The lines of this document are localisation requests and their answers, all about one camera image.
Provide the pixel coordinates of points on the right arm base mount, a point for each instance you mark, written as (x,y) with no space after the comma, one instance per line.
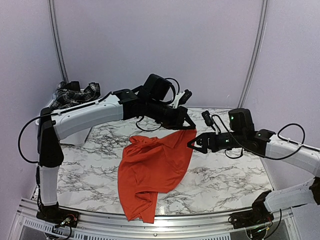
(249,218)

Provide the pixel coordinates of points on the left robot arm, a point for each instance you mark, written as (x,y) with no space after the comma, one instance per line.
(74,111)

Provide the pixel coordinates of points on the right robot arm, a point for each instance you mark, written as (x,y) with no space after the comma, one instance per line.
(216,183)

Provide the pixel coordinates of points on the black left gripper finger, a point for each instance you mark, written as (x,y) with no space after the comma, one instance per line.
(175,127)
(190,123)

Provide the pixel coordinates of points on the aluminium front frame rail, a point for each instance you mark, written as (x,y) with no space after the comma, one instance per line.
(108,226)

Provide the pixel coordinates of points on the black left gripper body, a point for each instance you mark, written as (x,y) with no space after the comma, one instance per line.
(171,119)

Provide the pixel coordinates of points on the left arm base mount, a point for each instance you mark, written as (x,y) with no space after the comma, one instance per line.
(59,216)

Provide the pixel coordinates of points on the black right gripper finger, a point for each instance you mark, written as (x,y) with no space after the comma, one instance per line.
(200,149)
(200,140)

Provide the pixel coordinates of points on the black white plaid shirt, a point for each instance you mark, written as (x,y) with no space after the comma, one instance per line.
(70,94)

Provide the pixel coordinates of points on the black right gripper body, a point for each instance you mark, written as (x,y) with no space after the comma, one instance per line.
(217,146)

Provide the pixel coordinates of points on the right aluminium corner post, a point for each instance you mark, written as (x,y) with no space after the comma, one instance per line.
(262,23)

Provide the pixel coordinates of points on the orange t-shirt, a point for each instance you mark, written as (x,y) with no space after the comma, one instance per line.
(149,166)

